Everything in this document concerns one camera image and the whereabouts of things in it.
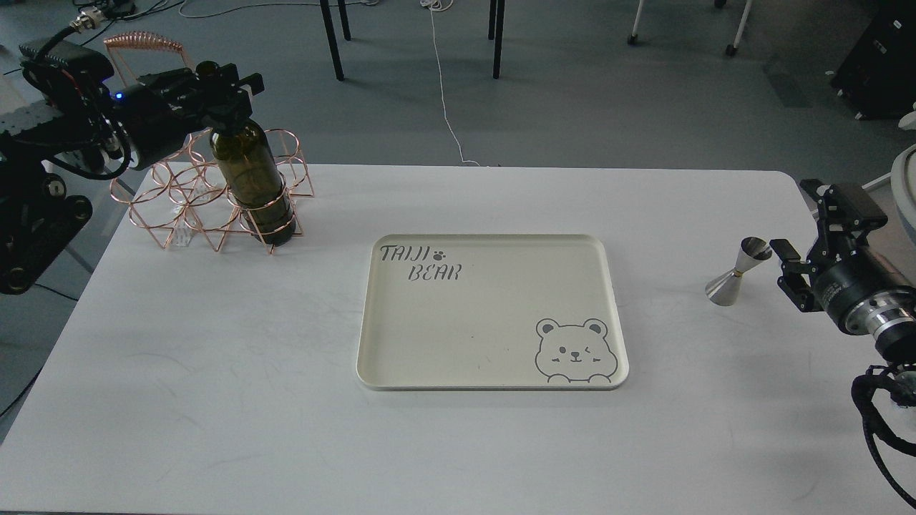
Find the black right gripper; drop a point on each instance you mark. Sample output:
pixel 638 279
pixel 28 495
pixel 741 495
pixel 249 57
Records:
pixel 860 290

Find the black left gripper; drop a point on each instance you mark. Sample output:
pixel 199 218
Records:
pixel 160 110

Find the dark green wine bottle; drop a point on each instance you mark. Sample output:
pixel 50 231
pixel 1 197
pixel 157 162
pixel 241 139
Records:
pixel 246 161

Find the silver metal jigger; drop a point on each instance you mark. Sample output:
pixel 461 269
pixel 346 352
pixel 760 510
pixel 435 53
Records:
pixel 725 289

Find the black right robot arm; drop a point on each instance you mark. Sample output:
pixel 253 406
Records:
pixel 896 377

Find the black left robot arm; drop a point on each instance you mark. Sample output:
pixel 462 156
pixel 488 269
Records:
pixel 87 130

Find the white chair right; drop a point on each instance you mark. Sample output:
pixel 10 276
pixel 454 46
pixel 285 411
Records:
pixel 901 180

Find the black table leg left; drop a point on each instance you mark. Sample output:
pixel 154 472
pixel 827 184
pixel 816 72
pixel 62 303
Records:
pixel 330 33

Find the black table leg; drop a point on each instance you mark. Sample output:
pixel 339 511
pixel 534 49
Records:
pixel 330 33
pixel 496 22

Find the black equipment case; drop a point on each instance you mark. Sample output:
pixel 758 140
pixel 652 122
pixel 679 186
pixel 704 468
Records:
pixel 878 75

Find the white rolling chair base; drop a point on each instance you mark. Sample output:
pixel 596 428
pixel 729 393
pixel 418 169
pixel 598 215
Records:
pixel 679 22

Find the black table leg right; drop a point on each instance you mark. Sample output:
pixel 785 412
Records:
pixel 496 22

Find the cream bear serving tray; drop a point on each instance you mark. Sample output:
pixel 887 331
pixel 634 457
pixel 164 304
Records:
pixel 491 312

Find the copper wire bottle rack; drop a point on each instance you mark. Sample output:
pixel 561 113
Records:
pixel 189 196

